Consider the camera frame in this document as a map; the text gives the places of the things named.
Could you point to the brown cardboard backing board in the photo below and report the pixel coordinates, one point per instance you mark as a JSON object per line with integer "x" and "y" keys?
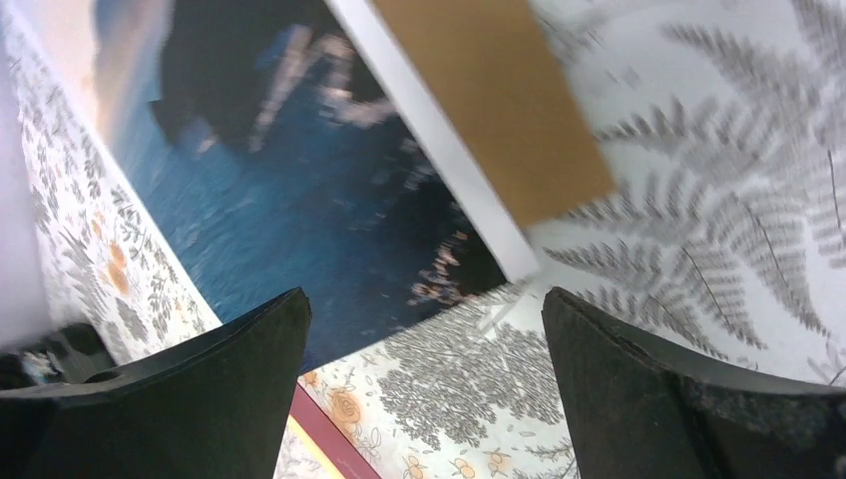
{"x": 490, "y": 69}

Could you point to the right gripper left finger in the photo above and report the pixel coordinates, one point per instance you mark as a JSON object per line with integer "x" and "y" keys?
{"x": 214, "y": 406}

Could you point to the wooden picture frame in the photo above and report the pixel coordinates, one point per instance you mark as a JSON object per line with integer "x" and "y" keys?
{"x": 324, "y": 440}

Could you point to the floral patterned table mat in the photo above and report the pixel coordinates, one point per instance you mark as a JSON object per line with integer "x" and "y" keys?
{"x": 722, "y": 124}

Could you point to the black poker chip case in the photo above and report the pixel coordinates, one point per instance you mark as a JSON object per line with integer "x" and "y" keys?
{"x": 70, "y": 354}

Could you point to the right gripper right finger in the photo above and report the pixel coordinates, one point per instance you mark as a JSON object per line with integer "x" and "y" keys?
{"x": 640, "y": 406}

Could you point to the seascape photo print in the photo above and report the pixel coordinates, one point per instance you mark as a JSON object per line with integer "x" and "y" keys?
{"x": 269, "y": 157}

